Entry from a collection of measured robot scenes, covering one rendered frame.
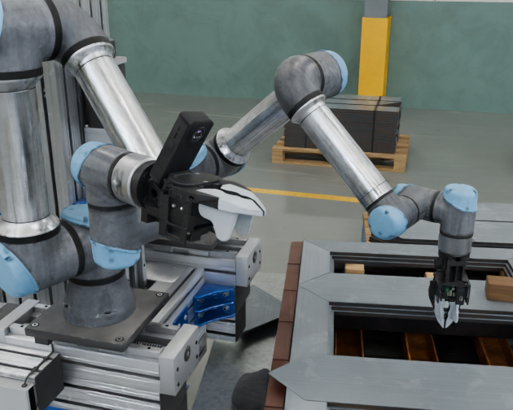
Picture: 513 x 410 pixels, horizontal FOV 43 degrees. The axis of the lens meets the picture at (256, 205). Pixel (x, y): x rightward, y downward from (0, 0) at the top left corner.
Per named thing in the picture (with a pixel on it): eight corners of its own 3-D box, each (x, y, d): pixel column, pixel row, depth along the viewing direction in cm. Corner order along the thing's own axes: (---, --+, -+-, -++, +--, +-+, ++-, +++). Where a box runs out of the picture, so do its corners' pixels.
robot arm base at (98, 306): (49, 321, 134) (43, 278, 131) (86, 288, 148) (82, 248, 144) (115, 332, 130) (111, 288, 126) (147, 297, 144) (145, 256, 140)
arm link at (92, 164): (110, 184, 107) (107, 133, 104) (153, 200, 100) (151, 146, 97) (68, 195, 101) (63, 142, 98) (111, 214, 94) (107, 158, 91)
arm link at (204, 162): (155, 193, 179) (152, 146, 174) (188, 181, 189) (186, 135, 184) (187, 202, 172) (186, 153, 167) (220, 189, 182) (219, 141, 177)
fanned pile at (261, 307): (287, 286, 225) (287, 276, 223) (277, 350, 188) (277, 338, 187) (251, 285, 226) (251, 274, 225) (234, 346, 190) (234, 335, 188)
